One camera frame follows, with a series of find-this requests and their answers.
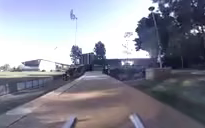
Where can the low concrete wall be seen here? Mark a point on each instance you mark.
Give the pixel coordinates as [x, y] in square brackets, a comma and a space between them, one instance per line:
[158, 74]

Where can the pale concrete kerb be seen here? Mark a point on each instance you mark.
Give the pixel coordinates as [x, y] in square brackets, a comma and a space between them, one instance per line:
[20, 111]

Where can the green grass field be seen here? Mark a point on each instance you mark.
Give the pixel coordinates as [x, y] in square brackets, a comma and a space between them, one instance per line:
[23, 74]

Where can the white building with dark roof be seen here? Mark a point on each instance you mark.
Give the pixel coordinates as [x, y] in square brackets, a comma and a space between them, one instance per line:
[46, 65]

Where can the tall floodlight pole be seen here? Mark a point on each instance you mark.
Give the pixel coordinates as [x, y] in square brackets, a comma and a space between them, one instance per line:
[76, 33]

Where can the grey concrete path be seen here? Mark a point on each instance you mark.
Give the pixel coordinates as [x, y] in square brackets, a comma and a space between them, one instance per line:
[103, 100]

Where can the distant row of trees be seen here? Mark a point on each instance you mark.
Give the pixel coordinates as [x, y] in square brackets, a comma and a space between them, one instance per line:
[5, 67]

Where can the robot's own part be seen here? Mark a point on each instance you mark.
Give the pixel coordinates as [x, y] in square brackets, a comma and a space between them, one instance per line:
[136, 121]
[70, 122]

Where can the group of big dark trees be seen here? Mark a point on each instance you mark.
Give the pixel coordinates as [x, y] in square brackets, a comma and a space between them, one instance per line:
[183, 40]

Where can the low dark hedge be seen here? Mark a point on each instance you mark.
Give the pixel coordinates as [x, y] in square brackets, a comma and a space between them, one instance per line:
[75, 71]
[126, 74]

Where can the dark grass verge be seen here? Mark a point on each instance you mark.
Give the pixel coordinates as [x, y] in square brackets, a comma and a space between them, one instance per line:
[183, 93]

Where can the leaning pale pole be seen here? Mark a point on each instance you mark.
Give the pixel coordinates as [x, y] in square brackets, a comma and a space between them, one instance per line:
[156, 36]

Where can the low railing fence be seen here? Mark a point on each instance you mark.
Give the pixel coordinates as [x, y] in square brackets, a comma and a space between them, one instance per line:
[26, 85]

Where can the dark flat building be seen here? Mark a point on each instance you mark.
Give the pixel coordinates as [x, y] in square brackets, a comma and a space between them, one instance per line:
[88, 60]

